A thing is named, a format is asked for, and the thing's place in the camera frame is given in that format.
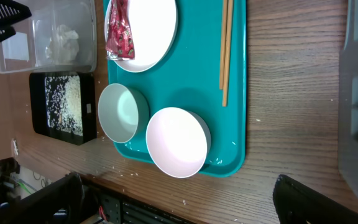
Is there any white bowl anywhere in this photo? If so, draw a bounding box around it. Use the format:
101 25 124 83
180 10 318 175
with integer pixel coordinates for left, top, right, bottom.
145 107 212 179

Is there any wooden chopstick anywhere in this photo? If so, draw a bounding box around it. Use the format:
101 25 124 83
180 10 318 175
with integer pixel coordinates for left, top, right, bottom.
223 0 234 107
219 0 228 90

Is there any white tissue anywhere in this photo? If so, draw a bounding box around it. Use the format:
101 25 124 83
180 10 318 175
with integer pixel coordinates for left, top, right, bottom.
45 24 79 64

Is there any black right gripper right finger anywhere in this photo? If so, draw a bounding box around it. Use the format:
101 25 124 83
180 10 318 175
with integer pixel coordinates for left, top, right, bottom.
273 174 358 224

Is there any red snack wrapper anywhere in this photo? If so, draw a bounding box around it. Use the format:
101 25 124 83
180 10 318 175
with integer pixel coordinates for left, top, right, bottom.
106 0 135 60

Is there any black tray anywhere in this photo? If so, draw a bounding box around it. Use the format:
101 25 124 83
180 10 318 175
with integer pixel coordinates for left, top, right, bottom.
29 72 97 145

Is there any large white plate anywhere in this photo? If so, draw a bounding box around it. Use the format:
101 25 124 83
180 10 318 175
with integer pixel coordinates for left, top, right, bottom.
107 0 178 73

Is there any clear plastic bin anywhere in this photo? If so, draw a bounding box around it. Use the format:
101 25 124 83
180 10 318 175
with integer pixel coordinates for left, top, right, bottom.
0 0 97 73

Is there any teal plastic tray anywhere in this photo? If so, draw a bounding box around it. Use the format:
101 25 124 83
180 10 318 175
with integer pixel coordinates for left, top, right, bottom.
107 0 247 177

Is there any grey bowl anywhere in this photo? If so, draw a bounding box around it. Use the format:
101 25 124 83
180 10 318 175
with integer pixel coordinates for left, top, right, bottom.
98 83 150 143

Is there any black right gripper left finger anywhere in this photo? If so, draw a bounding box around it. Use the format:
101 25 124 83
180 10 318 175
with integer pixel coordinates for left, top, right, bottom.
0 172 85 224

